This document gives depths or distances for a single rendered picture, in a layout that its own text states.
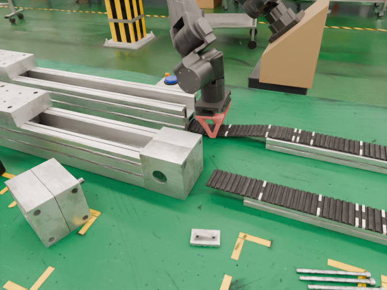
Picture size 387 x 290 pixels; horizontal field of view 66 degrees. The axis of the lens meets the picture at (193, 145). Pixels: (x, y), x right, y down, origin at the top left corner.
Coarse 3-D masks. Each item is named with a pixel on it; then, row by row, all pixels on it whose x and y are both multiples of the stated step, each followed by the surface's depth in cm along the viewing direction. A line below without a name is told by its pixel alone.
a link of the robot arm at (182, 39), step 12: (168, 0) 69; (180, 0) 66; (192, 0) 68; (180, 12) 65; (192, 12) 65; (180, 24) 67; (192, 24) 63; (180, 36) 65; (192, 36) 63; (180, 48) 66; (192, 48) 66
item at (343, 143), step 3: (339, 138) 68; (342, 138) 68; (345, 138) 68; (339, 141) 67; (342, 141) 67; (345, 141) 67; (339, 144) 66; (342, 144) 66; (345, 144) 66; (339, 147) 65; (342, 147) 66; (345, 147) 65; (339, 150) 65; (342, 150) 65; (345, 150) 64
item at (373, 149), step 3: (369, 144) 66; (372, 144) 66; (375, 144) 66; (369, 147) 65; (372, 147) 65; (375, 147) 65; (378, 147) 65; (369, 150) 64; (372, 150) 64; (375, 150) 64; (378, 150) 64; (369, 153) 64; (372, 153) 63; (375, 153) 63; (378, 153) 64; (369, 156) 63; (372, 156) 62; (375, 156) 62; (378, 156) 63
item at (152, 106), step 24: (48, 72) 94; (72, 72) 93; (72, 96) 85; (96, 96) 80; (120, 96) 78; (144, 96) 83; (168, 96) 80; (192, 96) 77; (120, 120) 82; (144, 120) 78; (168, 120) 75
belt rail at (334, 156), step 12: (276, 144) 70; (288, 144) 68; (300, 144) 67; (312, 156) 68; (324, 156) 67; (336, 156) 65; (348, 156) 64; (360, 156) 63; (360, 168) 64; (372, 168) 63; (384, 168) 63
